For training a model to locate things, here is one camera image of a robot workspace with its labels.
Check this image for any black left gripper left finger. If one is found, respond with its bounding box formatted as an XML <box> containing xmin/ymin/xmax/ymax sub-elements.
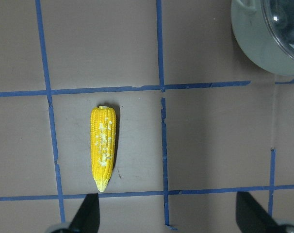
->
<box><xmin>68</xmin><ymin>194</ymin><xmax>100</xmax><ymax>233</ymax></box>

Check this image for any brown paper table mat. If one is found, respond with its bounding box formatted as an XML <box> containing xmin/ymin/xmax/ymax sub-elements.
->
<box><xmin>0</xmin><ymin>0</ymin><xmax>294</xmax><ymax>233</ymax></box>

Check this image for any yellow toy corn cob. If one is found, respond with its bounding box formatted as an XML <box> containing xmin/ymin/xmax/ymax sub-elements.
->
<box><xmin>90</xmin><ymin>106</ymin><xmax>117</xmax><ymax>192</ymax></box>

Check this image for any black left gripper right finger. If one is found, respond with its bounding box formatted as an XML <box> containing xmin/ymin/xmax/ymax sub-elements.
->
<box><xmin>235</xmin><ymin>191</ymin><xmax>278</xmax><ymax>233</ymax></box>

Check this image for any glass pot lid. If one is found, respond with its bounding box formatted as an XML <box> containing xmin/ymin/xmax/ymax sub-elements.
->
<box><xmin>261</xmin><ymin>0</ymin><xmax>294</xmax><ymax>59</ymax></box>

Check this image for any pale green cooking pot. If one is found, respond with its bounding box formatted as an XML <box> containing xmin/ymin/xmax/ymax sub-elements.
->
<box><xmin>231</xmin><ymin>0</ymin><xmax>294</xmax><ymax>76</ymax></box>

